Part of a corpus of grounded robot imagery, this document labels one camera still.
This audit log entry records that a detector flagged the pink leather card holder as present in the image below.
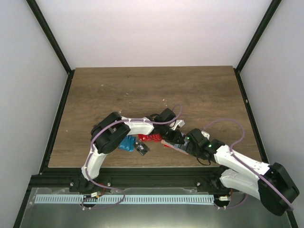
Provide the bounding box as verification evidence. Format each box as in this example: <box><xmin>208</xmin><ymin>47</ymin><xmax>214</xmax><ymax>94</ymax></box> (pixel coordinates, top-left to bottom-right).
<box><xmin>161</xmin><ymin>140</ymin><xmax>188</xmax><ymax>155</ymax></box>

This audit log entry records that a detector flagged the black VIP card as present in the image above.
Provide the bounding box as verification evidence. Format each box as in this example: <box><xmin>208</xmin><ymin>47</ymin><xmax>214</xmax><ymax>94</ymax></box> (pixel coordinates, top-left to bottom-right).
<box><xmin>134</xmin><ymin>140</ymin><xmax>150</xmax><ymax>156</ymax></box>

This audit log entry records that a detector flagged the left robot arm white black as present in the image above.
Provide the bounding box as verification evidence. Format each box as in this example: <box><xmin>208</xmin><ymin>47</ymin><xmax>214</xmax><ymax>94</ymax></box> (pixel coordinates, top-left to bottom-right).
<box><xmin>80</xmin><ymin>108</ymin><xmax>185</xmax><ymax>192</ymax></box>

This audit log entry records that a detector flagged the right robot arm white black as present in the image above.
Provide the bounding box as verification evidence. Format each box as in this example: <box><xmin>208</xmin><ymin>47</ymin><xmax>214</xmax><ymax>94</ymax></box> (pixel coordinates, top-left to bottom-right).
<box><xmin>184</xmin><ymin>128</ymin><xmax>299</xmax><ymax>216</ymax></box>

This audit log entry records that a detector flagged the red VIP card pile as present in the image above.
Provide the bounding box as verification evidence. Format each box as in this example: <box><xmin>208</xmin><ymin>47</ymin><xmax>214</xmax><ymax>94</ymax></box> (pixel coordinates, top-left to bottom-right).
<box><xmin>138</xmin><ymin>134</ymin><xmax>162</xmax><ymax>143</ymax></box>

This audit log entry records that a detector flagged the blue card pile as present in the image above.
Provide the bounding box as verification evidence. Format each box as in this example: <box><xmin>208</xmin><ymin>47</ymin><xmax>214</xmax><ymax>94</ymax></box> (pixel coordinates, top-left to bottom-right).
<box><xmin>118</xmin><ymin>135</ymin><xmax>136</xmax><ymax>152</ymax></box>

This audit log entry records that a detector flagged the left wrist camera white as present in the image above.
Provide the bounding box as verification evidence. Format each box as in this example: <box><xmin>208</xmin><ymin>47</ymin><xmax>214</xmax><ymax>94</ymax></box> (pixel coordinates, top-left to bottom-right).
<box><xmin>170</xmin><ymin>119</ymin><xmax>185</xmax><ymax>130</ymax></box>

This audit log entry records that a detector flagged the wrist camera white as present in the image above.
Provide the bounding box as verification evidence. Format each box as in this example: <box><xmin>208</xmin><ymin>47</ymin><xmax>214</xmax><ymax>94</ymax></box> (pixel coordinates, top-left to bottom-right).
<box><xmin>201</xmin><ymin>131</ymin><xmax>210</xmax><ymax>140</ymax></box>
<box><xmin>170</xmin><ymin>119</ymin><xmax>185</xmax><ymax>130</ymax></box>

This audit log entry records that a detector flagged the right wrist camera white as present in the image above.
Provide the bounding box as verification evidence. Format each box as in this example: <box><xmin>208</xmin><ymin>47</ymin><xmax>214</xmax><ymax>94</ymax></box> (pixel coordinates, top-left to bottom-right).
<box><xmin>201</xmin><ymin>131</ymin><xmax>210</xmax><ymax>140</ymax></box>

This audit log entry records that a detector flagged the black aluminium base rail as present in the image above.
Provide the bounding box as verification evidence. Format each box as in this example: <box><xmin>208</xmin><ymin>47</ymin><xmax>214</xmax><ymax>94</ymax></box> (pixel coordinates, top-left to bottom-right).
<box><xmin>29</xmin><ymin>166</ymin><xmax>226</xmax><ymax>192</ymax></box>

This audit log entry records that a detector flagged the light blue slotted cable duct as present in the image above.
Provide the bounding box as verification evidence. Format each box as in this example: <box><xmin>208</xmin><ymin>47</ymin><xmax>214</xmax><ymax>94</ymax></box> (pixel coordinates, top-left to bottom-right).
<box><xmin>34</xmin><ymin>194</ymin><xmax>214</xmax><ymax>205</ymax></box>

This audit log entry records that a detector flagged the right black frame post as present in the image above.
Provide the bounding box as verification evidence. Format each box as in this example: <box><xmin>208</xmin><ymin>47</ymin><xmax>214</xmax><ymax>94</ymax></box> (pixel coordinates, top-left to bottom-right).
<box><xmin>236</xmin><ymin>0</ymin><xmax>283</xmax><ymax>72</ymax></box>

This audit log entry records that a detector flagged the black frame post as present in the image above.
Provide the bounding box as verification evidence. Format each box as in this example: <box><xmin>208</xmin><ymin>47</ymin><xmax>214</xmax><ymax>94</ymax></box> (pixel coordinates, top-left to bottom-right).
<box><xmin>236</xmin><ymin>0</ymin><xmax>283</xmax><ymax>72</ymax></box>
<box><xmin>26</xmin><ymin>0</ymin><xmax>73</xmax><ymax>74</ymax></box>

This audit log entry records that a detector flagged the left black frame post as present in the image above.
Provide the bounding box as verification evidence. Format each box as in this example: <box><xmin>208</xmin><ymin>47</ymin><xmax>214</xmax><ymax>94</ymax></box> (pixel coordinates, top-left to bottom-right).
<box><xmin>26</xmin><ymin>0</ymin><xmax>73</xmax><ymax>74</ymax></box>

